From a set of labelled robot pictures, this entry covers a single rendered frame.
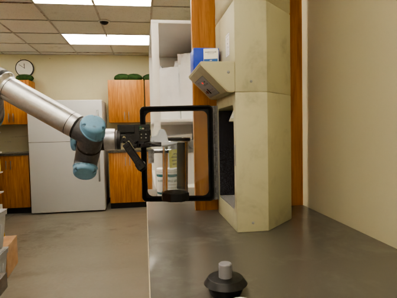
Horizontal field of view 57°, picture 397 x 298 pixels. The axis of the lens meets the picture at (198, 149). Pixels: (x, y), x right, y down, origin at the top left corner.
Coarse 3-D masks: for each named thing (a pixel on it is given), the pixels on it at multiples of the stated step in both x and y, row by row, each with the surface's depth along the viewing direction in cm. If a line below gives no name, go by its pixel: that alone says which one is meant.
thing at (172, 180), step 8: (176, 144) 128; (184, 144) 129; (168, 152) 128; (176, 152) 128; (184, 152) 129; (168, 160) 128; (176, 160) 128; (184, 160) 130; (168, 168) 129; (176, 168) 128; (184, 168) 130; (168, 176) 129; (176, 176) 128; (184, 176) 130; (168, 184) 129; (176, 184) 128; (184, 184) 130; (168, 192) 129; (176, 192) 129; (184, 192) 130
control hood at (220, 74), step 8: (200, 64) 120; (208, 64) 120; (216, 64) 120; (224, 64) 120; (232, 64) 121; (192, 72) 139; (200, 72) 127; (208, 72) 120; (216, 72) 120; (224, 72) 120; (232, 72) 121; (192, 80) 149; (208, 80) 129; (216, 80) 120; (224, 80) 121; (232, 80) 121; (216, 88) 129; (224, 88) 121; (232, 88) 121; (208, 96) 150; (216, 96) 140
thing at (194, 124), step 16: (160, 112) 153; (176, 112) 152; (192, 112) 152; (160, 128) 153; (176, 128) 153; (192, 128) 152; (192, 144) 153; (160, 160) 154; (192, 160) 153; (160, 176) 154; (192, 176) 154; (208, 176) 153; (160, 192) 154; (192, 192) 154
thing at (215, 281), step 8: (224, 264) 77; (216, 272) 81; (224, 272) 77; (232, 272) 80; (208, 280) 77; (216, 280) 76; (224, 280) 76; (232, 280) 76; (240, 280) 76; (208, 288) 75; (216, 288) 74; (224, 288) 74; (232, 288) 74; (240, 288) 75; (216, 296) 75; (224, 296) 75; (232, 296) 75
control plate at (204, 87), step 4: (200, 80) 137; (204, 80) 132; (196, 84) 148; (200, 84) 142; (204, 84) 137; (208, 84) 132; (200, 88) 148; (204, 88) 142; (208, 88) 138; (204, 92) 149; (212, 92) 138; (216, 92) 133; (212, 96) 144
